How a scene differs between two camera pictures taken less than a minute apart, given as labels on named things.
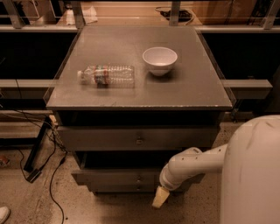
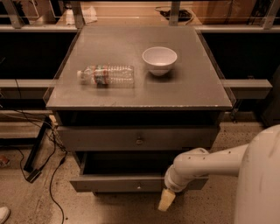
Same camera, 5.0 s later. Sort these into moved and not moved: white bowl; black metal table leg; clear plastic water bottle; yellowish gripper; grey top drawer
Moved: yellowish gripper
Not moved: white bowl; grey top drawer; clear plastic water bottle; black metal table leg
